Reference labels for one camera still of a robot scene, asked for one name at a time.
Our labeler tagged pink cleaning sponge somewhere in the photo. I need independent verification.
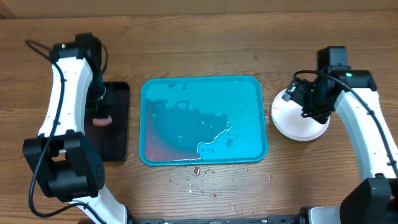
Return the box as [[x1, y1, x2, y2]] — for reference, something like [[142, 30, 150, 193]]
[[92, 116, 113, 126]]

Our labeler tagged white plastic plate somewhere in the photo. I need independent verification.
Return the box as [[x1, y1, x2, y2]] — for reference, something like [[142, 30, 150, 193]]
[[271, 89, 330, 141]]

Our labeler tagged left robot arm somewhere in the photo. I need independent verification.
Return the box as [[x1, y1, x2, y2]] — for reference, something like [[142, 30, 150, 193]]
[[22, 33, 134, 223]]

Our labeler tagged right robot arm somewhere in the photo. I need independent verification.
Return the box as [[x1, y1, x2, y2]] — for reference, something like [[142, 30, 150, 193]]
[[282, 46, 397, 223]]

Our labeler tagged black rectangular tray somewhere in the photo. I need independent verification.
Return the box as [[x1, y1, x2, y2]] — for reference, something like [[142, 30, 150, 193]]
[[84, 82, 130, 162]]

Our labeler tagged teal plastic tray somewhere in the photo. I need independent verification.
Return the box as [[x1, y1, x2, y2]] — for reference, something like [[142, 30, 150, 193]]
[[139, 75, 268, 166]]

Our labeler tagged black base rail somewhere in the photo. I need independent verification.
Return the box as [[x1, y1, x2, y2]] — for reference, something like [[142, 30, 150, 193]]
[[131, 214, 309, 224]]

